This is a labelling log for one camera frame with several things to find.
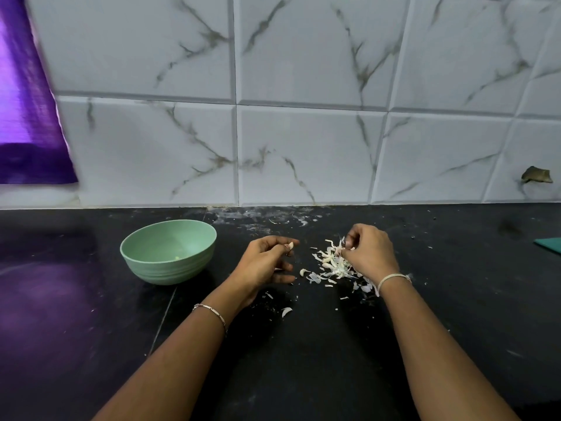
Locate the white garlic bulb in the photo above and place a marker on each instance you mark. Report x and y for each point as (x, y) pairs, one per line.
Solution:
(289, 246)

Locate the mint green bowl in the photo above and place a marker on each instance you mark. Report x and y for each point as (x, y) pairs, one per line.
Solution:
(167, 251)

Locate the purple cloth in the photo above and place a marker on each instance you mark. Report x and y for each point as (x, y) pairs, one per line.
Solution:
(26, 92)

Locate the person's right forearm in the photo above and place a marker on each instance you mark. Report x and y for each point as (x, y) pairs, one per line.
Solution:
(447, 355)

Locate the pile of white garlic peels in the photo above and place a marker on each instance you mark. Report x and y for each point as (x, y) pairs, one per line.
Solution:
(333, 265)

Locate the green cutting board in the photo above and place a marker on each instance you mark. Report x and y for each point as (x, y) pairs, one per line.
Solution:
(549, 244)

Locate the small fallen garlic piece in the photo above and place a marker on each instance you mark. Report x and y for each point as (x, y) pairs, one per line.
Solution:
(287, 311)

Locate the person's left forearm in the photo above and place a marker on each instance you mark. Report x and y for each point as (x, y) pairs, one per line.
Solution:
(162, 368)

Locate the person's left hand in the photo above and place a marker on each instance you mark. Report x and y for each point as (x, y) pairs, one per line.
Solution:
(259, 267)

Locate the person's right hand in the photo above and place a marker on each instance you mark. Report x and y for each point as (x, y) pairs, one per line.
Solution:
(373, 251)

